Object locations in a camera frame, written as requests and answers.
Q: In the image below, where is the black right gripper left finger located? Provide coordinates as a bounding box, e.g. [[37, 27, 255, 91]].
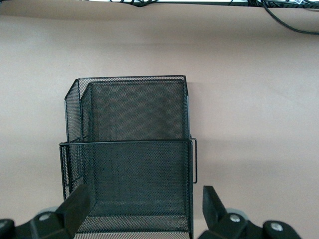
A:
[[0, 184, 91, 239]]

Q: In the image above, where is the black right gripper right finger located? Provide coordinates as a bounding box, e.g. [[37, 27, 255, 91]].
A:
[[196, 185, 303, 239]]

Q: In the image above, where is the black mesh two-tier tray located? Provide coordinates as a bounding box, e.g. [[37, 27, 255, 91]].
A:
[[59, 74, 199, 239]]

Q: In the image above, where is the thick black looped cable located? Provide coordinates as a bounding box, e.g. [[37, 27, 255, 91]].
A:
[[260, 0, 319, 35]]

